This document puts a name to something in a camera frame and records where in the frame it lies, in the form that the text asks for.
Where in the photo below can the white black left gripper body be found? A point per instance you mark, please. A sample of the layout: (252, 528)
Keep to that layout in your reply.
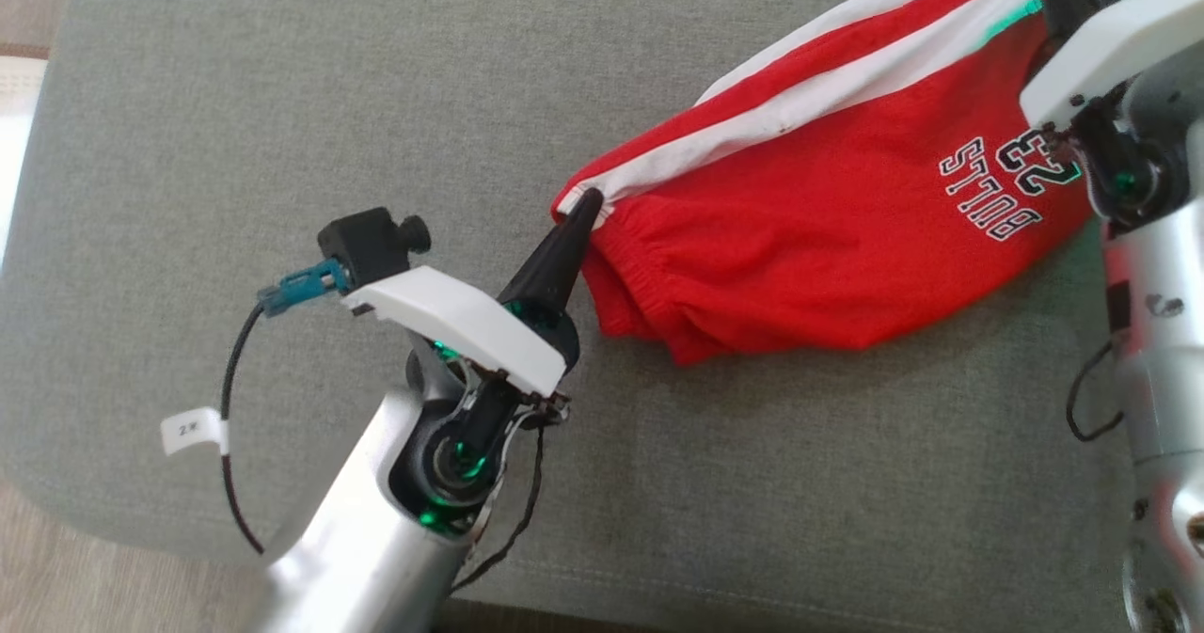
(451, 318)

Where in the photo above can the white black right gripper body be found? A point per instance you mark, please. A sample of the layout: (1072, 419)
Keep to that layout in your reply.
(1110, 50)

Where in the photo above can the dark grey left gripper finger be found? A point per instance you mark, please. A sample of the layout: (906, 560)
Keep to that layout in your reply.
(555, 266)

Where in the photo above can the red white-striped basketball shorts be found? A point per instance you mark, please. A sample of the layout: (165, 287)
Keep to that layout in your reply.
(800, 238)

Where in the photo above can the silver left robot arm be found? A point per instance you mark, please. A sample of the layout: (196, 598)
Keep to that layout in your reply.
(348, 558)

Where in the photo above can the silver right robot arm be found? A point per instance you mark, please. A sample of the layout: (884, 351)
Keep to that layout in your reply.
(1162, 379)

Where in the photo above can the white floor rug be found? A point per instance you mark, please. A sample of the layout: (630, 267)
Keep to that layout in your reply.
(14, 144)

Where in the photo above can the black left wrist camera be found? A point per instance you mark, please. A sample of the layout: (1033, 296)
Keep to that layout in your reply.
(367, 243)

